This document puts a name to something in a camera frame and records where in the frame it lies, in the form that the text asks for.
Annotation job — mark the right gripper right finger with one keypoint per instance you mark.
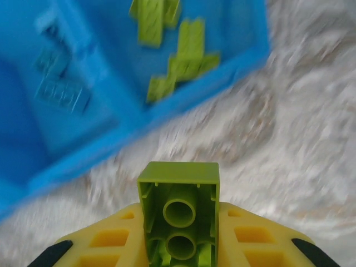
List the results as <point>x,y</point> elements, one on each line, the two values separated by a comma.
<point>250,242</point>

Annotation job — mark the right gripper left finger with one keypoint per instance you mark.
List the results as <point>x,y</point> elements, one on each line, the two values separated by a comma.
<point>111,242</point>

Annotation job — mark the green lego brick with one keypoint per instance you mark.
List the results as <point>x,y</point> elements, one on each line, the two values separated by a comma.
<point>150,25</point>
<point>172,12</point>
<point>192,39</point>
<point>178,172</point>
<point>207,65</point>

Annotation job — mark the blue lego brick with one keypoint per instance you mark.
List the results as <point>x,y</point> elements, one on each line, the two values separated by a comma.
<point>62,93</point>

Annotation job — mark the blue three-compartment bin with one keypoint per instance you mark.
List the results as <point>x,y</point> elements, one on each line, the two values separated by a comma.
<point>116,69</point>

